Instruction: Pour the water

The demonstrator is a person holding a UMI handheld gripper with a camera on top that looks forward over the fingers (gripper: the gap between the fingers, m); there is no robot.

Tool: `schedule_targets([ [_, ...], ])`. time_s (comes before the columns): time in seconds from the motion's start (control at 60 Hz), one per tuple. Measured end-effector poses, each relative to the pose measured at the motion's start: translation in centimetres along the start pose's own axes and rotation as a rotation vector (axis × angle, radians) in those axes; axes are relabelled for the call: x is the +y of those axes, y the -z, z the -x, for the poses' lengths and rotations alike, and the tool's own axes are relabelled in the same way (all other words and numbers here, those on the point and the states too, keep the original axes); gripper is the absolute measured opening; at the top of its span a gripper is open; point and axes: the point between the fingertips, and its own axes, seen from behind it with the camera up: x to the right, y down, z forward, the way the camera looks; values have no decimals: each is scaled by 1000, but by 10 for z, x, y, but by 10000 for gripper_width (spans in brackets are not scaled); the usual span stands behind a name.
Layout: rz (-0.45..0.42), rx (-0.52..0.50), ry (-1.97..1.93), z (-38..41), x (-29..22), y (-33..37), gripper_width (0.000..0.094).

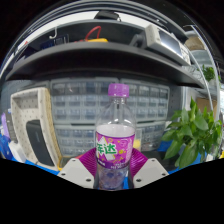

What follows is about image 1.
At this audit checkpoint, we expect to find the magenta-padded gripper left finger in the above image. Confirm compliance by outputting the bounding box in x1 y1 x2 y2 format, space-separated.
57 147 100 190

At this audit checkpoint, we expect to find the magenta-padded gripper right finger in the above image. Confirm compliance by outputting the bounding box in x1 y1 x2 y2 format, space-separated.
128 147 170 190

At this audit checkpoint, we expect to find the clear bottle with purple label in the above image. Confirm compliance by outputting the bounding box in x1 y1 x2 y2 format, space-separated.
94 83 137 191

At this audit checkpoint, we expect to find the grey small-drawer cabinet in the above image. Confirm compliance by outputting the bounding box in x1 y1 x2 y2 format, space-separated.
53 121 168 158
119 78 171 123
49 78 120 124

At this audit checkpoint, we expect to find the green potted plant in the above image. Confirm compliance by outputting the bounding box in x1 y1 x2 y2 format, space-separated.
161 96 224 170

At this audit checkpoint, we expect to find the white pegboard bin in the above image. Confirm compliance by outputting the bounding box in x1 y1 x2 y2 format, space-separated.
9 87 63 168

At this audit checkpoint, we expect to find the dark grey shelf unit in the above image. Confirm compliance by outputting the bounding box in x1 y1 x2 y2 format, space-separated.
4 9 206 90

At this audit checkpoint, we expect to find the metal wire shelf rack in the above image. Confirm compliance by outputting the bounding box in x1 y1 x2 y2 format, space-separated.
183 24 224 111

